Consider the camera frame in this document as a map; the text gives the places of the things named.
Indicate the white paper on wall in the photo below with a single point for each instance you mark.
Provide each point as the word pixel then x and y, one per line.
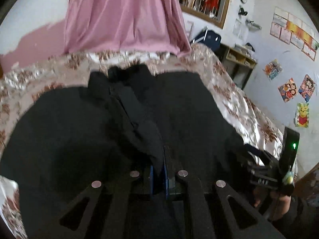
pixel 240 29

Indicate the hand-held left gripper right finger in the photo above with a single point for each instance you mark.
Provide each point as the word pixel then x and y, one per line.
pixel 166 176

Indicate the black coat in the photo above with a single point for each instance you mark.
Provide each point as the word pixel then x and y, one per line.
pixel 74 129

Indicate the dark blue bag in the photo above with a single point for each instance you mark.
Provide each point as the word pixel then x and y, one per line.
pixel 211 38

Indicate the yellow bear wall poster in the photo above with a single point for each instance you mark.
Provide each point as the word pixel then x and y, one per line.
pixel 302 115

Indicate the wooden framed barred window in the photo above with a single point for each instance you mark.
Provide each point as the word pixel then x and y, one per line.
pixel 194 2

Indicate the small black wall fixture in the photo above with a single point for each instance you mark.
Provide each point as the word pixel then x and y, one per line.
pixel 242 11

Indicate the cartoon boy wall poster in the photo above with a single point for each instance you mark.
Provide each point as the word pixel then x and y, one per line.
pixel 307 87

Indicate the cartoon faces wall poster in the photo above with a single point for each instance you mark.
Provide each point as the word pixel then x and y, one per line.
pixel 287 90

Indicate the floral satin bedspread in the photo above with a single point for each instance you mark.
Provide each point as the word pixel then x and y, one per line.
pixel 236 99

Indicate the small wall rack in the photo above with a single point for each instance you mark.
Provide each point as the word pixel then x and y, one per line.
pixel 253 25

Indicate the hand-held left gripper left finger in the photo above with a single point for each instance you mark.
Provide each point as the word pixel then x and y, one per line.
pixel 151 179

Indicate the person's right hand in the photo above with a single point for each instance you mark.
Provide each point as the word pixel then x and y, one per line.
pixel 282 205

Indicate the cartoon group wall poster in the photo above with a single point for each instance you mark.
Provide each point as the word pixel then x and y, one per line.
pixel 273 69

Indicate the grid of wall certificates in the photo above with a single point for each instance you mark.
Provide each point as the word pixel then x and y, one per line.
pixel 296 29

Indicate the person's right forearm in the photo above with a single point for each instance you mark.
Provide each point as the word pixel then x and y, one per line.
pixel 299 219

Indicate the pink curtain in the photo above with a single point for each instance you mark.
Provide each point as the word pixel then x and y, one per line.
pixel 124 17

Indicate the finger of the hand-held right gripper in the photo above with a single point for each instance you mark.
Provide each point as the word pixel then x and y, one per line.
pixel 259 154

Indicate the wooden shelf unit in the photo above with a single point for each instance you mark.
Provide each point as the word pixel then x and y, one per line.
pixel 236 58

